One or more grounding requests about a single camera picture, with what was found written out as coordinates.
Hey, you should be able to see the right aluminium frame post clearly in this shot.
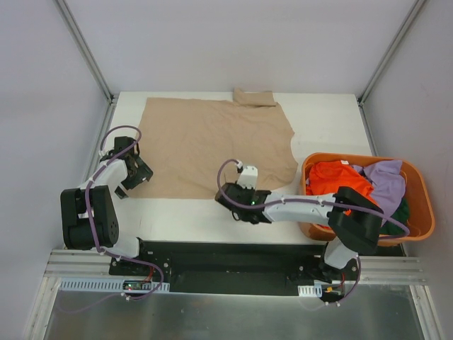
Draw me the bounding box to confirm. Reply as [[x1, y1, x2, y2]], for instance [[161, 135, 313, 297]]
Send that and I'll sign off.
[[357, 0, 431, 107]]

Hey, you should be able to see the right white cable duct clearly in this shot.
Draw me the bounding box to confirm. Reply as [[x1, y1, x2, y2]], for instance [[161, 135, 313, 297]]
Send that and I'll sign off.
[[297, 285, 323, 298]]

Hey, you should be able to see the lavender t-shirt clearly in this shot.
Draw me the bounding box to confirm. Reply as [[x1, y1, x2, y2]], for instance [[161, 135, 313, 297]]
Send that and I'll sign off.
[[352, 159, 406, 216]]

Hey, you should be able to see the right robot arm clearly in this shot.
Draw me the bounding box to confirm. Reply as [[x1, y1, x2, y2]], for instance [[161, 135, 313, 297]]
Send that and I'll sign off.
[[214, 183, 382, 281]]

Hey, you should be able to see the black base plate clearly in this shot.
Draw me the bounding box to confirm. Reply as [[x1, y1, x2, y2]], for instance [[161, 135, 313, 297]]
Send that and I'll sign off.
[[108, 240, 404, 295]]

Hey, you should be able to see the beige t-shirt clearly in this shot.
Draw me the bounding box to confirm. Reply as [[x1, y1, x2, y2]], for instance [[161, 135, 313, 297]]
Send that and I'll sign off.
[[130, 89, 298, 199]]

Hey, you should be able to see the dark green t-shirt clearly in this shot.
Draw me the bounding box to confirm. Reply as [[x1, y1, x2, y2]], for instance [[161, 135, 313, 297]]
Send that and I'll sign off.
[[380, 198, 411, 236]]

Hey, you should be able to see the orange plastic basket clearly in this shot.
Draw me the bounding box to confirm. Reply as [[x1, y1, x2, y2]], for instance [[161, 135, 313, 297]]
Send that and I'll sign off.
[[299, 152, 435, 247]]

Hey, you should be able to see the aluminium rail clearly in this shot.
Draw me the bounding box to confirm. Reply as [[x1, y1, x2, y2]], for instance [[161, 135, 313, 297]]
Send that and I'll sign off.
[[44, 249, 428, 285]]

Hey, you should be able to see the left aluminium frame post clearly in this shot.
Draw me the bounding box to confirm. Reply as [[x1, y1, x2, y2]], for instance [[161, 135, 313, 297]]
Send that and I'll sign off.
[[55, 0, 120, 106]]

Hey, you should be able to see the aluminium frame post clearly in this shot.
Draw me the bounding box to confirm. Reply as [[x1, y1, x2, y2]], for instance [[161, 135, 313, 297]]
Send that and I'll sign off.
[[357, 0, 431, 107], [55, 0, 120, 106]]

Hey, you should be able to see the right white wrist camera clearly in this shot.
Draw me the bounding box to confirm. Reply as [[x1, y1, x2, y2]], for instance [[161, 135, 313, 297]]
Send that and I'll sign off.
[[236, 162, 258, 190]]

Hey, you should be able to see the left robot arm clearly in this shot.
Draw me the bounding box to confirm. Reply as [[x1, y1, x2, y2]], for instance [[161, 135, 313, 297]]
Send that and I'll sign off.
[[60, 136, 153, 276]]

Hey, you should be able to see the orange t-shirt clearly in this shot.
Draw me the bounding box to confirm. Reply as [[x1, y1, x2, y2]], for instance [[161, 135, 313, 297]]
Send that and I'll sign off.
[[305, 161, 379, 205]]

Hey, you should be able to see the left white cable duct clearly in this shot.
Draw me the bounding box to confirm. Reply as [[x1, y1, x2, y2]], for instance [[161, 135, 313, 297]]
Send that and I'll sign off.
[[59, 278, 170, 294]]

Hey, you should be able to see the white cable duct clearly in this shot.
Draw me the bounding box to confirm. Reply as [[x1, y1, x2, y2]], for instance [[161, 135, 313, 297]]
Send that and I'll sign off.
[[59, 278, 170, 294], [297, 285, 323, 298]]

